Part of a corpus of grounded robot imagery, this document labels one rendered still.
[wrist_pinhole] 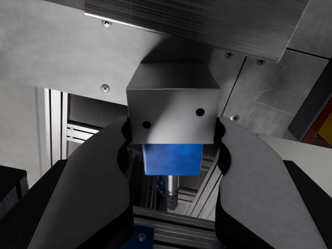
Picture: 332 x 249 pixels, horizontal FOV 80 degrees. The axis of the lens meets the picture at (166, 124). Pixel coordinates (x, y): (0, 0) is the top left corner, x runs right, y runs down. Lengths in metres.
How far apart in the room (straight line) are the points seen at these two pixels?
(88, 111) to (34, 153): 0.66
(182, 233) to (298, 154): 1.10
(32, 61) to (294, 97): 0.21
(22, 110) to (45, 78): 1.14
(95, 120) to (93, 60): 0.75
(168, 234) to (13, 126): 1.16
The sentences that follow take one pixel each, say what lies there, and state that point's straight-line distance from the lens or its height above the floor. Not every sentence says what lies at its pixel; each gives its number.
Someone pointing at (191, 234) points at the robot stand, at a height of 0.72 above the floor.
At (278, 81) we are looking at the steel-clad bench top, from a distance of 0.18.
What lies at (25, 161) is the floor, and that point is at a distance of 1.55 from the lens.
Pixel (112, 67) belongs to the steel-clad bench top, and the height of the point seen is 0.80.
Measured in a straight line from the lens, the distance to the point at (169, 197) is 0.19.
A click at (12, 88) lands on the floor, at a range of 1.29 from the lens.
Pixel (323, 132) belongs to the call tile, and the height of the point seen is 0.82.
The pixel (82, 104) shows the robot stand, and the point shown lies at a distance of 0.89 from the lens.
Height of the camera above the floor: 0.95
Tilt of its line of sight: 60 degrees down
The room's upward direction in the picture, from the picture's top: 178 degrees counter-clockwise
